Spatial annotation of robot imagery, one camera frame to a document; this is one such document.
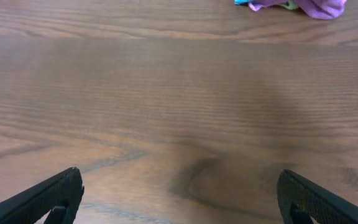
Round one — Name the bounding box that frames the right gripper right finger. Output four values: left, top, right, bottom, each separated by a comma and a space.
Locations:
277, 169, 358, 224

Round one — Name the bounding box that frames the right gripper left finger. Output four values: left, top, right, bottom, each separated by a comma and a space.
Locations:
0, 167, 85, 224

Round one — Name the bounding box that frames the green cloth in pile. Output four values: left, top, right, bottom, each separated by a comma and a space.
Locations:
279, 0, 299, 10

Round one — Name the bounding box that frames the blue cloth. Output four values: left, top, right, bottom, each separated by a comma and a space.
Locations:
234, 0, 252, 6

